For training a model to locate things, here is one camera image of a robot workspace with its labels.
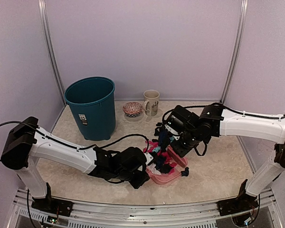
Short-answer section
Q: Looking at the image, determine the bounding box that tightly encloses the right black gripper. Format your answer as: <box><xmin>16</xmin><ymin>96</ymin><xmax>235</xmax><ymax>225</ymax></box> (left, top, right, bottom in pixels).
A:
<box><xmin>170</xmin><ymin>128</ymin><xmax>202</xmax><ymax>158</ymax></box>

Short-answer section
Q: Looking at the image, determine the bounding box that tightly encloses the pink dustpan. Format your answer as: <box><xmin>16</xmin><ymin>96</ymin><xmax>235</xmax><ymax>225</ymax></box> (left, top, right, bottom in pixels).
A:
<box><xmin>146</xmin><ymin>164</ymin><xmax>181</xmax><ymax>185</ymax></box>

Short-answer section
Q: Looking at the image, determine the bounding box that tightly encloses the pink hand brush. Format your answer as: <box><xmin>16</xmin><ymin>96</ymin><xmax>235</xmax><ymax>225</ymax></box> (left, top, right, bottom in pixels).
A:
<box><xmin>167</xmin><ymin>146</ymin><xmax>188</xmax><ymax>168</ymax></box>

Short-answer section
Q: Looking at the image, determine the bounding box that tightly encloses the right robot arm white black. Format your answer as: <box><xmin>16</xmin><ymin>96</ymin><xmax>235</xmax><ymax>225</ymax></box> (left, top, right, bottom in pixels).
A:
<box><xmin>162</xmin><ymin>103</ymin><xmax>285</xmax><ymax>211</ymax></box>

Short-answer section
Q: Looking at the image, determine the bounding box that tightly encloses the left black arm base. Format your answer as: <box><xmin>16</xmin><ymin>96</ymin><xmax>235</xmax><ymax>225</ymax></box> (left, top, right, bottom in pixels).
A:
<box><xmin>31</xmin><ymin>183</ymin><xmax>74</xmax><ymax>217</ymax></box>

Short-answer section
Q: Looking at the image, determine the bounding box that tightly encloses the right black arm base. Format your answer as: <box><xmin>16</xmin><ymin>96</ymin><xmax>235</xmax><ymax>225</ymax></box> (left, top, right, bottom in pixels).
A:
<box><xmin>217</xmin><ymin>179</ymin><xmax>259</xmax><ymax>216</ymax></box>

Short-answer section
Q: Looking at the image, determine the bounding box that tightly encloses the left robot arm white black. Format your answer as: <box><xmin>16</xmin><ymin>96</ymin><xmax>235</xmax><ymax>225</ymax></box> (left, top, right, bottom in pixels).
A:
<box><xmin>0</xmin><ymin>116</ymin><xmax>152</xmax><ymax>211</ymax></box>

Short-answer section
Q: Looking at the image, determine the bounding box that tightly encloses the pile of coloured scraps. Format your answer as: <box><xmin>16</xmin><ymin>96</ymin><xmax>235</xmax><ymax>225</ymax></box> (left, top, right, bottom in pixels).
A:
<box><xmin>144</xmin><ymin>123</ymin><xmax>176</xmax><ymax>175</ymax></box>

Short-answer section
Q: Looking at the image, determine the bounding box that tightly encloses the dark blue scrap right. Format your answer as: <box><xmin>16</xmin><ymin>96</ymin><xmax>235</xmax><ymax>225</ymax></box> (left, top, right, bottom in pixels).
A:
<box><xmin>181</xmin><ymin>167</ymin><xmax>190</xmax><ymax>177</ymax></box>

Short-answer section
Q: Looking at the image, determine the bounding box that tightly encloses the beige ceramic mug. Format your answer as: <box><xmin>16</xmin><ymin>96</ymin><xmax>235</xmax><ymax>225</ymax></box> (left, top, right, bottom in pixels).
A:
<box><xmin>142</xmin><ymin>90</ymin><xmax>160</xmax><ymax>116</ymax></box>

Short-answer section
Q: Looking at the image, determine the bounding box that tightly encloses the patterned small bowl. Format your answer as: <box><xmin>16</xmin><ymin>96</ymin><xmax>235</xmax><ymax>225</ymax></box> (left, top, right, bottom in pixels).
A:
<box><xmin>123</xmin><ymin>102</ymin><xmax>143</xmax><ymax>118</ymax></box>

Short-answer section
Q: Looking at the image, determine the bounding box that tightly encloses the teal plastic bucket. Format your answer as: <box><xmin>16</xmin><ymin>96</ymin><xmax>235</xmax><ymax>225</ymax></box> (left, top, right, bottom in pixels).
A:
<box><xmin>64</xmin><ymin>76</ymin><xmax>116</xmax><ymax>141</ymax></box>

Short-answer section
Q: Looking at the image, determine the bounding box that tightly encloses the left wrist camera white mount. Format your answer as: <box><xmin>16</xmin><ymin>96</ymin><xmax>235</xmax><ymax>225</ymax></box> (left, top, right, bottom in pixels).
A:
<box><xmin>144</xmin><ymin>152</ymin><xmax>157</xmax><ymax>166</ymax></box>

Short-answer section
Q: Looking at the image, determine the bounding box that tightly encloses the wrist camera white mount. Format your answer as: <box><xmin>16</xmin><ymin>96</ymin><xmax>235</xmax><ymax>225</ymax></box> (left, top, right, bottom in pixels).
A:
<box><xmin>164</xmin><ymin>124</ymin><xmax>180</xmax><ymax>141</ymax></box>
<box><xmin>144</xmin><ymin>152</ymin><xmax>157</xmax><ymax>166</ymax></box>

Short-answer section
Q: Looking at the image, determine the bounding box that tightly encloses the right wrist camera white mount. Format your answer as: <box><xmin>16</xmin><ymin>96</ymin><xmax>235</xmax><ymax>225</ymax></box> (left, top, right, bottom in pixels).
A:
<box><xmin>164</xmin><ymin>124</ymin><xmax>180</xmax><ymax>141</ymax></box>

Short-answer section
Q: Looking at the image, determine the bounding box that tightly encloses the aluminium front rail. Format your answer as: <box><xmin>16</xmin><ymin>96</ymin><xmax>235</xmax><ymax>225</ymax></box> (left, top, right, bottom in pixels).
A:
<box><xmin>5</xmin><ymin>190</ymin><xmax>285</xmax><ymax>228</ymax></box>

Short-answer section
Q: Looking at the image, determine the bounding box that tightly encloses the right aluminium corner post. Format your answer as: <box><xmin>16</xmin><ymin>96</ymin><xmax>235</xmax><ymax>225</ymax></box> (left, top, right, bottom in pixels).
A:
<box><xmin>219</xmin><ymin>0</ymin><xmax>249</xmax><ymax>104</ymax></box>

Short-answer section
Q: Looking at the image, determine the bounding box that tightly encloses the aluminium corner post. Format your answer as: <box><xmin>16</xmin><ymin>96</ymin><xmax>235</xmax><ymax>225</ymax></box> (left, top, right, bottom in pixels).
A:
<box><xmin>38</xmin><ymin>0</ymin><xmax>66</xmax><ymax>105</ymax></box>
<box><xmin>219</xmin><ymin>0</ymin><xmax>249</xmax><ymax>104</ymax></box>

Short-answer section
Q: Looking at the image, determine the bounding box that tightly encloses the left aluminium corner post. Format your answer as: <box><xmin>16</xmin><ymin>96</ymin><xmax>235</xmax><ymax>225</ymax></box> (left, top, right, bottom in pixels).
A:
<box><xmin>38</xmin><ymin>0</ymin><xmax>66</xmax><ymax>105</ymax></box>

